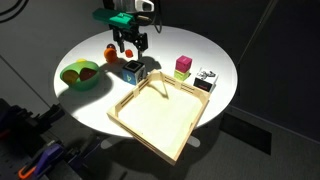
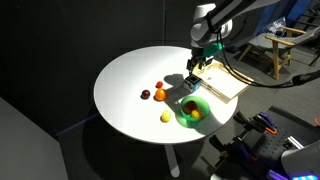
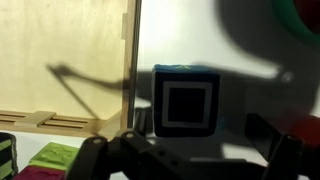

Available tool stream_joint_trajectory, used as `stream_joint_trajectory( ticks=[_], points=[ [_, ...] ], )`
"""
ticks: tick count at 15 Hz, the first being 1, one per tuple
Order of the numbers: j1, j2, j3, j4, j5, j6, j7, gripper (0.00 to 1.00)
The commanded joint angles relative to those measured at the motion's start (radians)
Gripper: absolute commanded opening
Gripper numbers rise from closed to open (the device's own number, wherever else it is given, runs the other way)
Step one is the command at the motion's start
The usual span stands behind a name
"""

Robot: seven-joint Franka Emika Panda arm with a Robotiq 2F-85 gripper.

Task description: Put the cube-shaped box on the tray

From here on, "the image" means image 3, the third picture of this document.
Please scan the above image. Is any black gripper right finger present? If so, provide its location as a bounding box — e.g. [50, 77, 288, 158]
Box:
[244, 112, 285, 162]

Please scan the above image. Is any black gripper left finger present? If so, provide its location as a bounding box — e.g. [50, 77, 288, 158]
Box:
[132, 107, 148, 137]

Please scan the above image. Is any blue cube-shaped soft box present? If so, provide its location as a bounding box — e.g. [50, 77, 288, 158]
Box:
[151, 63, 221, 138]

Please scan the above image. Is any light wooden tray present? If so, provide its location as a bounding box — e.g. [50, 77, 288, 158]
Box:
[0, 0, 143, 140]

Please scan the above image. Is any green soft block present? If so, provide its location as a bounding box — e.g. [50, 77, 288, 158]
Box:
[28, 141, 80, 172]

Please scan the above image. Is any maroon soft block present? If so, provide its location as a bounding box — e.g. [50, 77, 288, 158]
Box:
[12, 165, 68, 180]

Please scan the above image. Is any green bowl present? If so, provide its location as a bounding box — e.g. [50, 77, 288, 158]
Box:
[270, 0, 320, 47]

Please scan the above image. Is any black green striped block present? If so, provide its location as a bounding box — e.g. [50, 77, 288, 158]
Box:
[0, 131, 19, 180]

